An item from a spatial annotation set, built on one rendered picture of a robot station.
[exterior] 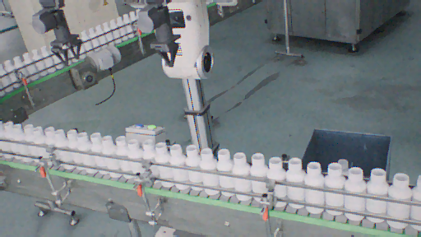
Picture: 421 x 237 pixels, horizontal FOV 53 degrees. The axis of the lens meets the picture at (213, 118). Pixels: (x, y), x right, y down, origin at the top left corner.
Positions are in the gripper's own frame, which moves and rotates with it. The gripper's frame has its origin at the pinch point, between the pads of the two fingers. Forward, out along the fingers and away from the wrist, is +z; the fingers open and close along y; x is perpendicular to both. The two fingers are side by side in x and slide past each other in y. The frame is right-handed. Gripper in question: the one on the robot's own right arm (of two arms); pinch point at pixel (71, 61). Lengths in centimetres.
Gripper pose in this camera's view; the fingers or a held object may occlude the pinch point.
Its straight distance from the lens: 175.7
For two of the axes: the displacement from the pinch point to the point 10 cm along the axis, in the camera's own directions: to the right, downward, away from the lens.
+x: 9.0, 0.9, -4.2
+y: -4.0, 5.1, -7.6
